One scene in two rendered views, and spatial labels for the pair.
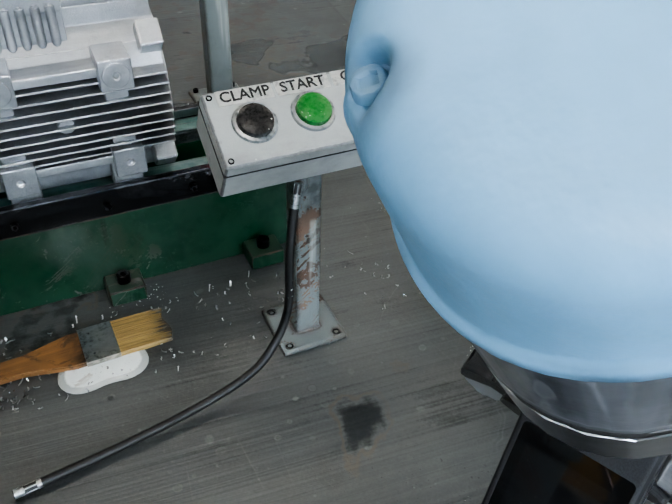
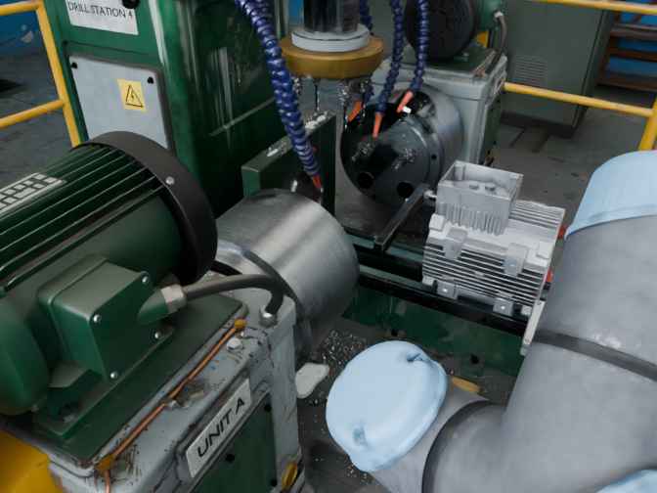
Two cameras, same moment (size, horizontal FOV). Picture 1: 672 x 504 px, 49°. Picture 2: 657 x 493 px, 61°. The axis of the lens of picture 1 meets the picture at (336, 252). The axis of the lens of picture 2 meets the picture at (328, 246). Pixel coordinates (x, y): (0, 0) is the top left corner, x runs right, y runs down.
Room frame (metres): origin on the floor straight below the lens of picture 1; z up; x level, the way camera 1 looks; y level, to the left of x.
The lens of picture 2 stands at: (-0.07, -0.19, 1.58)
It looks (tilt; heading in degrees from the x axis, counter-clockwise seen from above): 34 degrees down; 53
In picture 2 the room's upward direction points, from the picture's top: straight up
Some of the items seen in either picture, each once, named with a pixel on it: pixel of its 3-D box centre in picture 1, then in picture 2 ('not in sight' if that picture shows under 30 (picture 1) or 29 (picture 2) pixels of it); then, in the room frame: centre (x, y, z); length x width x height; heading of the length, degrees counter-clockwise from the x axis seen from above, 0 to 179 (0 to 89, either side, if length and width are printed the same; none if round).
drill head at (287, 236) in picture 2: not in sight; (245, 302); (0.22, 0.39, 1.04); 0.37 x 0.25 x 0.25; 26
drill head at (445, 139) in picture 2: not in sight; (407, 138); (0.84, 0.69, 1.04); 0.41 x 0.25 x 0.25; 26
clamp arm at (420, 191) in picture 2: not in sight; (404, 217); (0.61, 0.46, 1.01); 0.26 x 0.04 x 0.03; 26
